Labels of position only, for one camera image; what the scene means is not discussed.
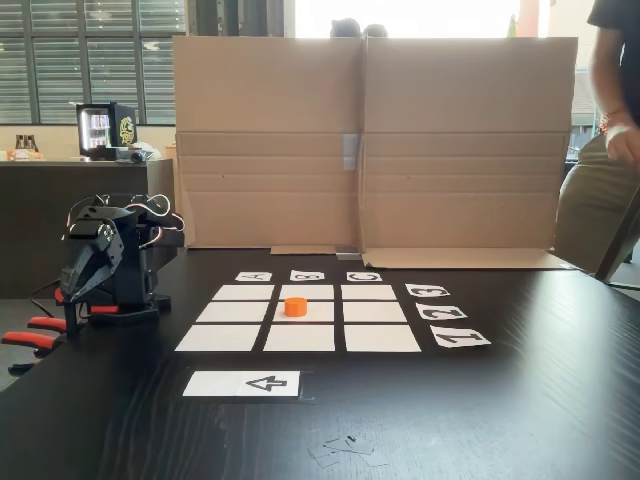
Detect white nine-square grid sheet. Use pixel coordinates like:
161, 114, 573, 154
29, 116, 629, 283
174, 283, 424, 354

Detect black bar clamp orange trim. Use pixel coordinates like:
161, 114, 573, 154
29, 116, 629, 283
52, 292, 124, 341

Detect white arrow paper sheet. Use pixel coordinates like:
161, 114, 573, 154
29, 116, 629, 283
182, 369, 301, 399

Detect number 3 paper sheet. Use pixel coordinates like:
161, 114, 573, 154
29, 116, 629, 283
404, 283, 451, 299

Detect number 2 paper sheet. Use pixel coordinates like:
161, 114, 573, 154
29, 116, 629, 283
415, 302, 469, 321

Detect orange handled black clamp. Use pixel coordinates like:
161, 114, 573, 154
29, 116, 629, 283
0, 314, 69, 377

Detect number 1 paper sheet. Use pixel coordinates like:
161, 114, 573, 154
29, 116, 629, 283
429, 324, 492, 350

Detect grey blue device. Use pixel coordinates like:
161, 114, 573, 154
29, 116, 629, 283
115, 146, 151, 164

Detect dark wooden counter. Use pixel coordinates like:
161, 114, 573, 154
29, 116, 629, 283
0, 158, 176, 301

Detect dark wooden stand leg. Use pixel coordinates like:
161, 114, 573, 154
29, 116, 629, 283
594, 199, 640, 292

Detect black mini fridge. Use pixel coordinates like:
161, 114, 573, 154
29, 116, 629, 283
75, 102, 138, 162

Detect orange white carton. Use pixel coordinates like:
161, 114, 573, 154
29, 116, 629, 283
0, 148, 45, 162

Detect white crumpled bag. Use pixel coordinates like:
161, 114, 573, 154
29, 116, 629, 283
133, 141, 164, 161

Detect clear tape scraps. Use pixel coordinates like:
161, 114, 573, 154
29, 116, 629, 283
307, 433, 390, 470

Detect brown cardboard box panel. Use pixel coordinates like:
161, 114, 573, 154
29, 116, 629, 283
359, 35, 580, 271
171, 34, 369, 257

